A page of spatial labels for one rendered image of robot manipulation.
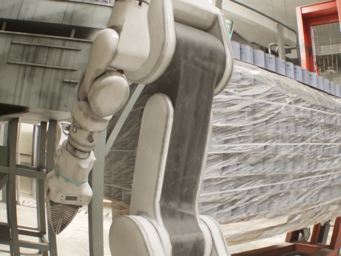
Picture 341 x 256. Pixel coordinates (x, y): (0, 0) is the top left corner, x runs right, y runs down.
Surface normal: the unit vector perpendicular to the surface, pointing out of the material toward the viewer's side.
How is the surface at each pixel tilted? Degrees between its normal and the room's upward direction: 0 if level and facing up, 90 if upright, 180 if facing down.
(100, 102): 132
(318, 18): 90
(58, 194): 124
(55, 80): 90
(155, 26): 88
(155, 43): 92
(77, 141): 116
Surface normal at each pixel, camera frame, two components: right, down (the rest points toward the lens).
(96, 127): 0.48, 0.56
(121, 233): -0.77, -0.11
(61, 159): -0.20, 0.33
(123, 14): -0.10, -0.05
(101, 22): 0.53, -0.01
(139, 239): -0.59, -0.26
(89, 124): 0.15, 0.51
